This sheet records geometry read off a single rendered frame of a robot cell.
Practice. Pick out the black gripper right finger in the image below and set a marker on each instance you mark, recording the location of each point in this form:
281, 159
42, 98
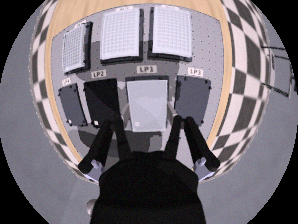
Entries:
205, 162

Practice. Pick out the white button panel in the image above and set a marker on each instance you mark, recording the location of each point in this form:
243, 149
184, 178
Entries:
112, 158

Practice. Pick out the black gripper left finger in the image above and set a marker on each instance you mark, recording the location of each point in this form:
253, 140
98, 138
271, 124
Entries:
92, 165

